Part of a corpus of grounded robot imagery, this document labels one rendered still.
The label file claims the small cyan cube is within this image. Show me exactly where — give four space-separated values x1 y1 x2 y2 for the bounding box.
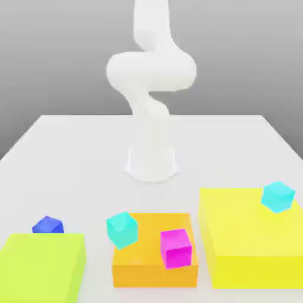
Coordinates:
260 180 296 214
105 211 139 250

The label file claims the small magenta cube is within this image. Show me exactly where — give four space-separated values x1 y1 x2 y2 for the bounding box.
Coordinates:
160 228 193 270

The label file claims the small blue cube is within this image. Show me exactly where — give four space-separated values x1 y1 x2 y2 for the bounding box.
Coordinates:
31 215 65 234

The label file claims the large orange box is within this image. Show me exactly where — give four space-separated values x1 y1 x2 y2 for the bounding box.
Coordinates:
111 212 199 289

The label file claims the large yellow box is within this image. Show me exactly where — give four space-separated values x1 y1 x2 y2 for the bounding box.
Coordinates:
198 188 303 290

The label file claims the large lime box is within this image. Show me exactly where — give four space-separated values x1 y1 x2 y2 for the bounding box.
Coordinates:
0 233 88 303

